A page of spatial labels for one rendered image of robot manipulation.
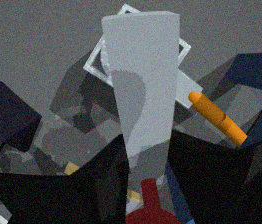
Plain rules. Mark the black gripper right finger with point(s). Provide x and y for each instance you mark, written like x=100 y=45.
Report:
x=214 y=180

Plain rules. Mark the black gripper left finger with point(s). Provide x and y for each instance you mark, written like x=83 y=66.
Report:
x=96 y=193

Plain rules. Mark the grey crank handle with red knob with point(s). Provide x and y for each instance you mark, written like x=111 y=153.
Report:
x=143 y=54

